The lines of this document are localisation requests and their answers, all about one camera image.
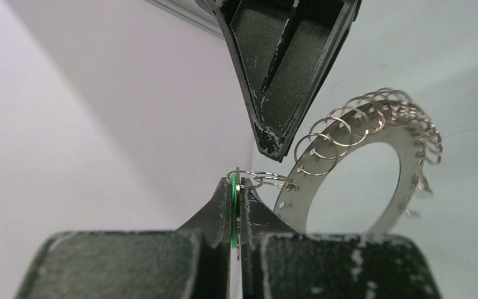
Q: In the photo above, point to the metal key ring disc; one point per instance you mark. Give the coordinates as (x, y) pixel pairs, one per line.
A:
(388, 116)

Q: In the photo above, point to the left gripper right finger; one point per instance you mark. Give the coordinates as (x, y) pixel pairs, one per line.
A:
(278, 262)

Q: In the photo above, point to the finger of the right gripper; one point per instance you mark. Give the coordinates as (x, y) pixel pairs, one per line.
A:
(282, 52)

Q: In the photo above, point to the green tagged key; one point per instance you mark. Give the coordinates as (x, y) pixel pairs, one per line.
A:
(234, 180)

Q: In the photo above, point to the left aluminium frame post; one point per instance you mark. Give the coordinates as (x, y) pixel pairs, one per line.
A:
(192, 13)

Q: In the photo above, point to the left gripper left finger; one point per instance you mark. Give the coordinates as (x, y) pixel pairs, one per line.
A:
(192, 261)

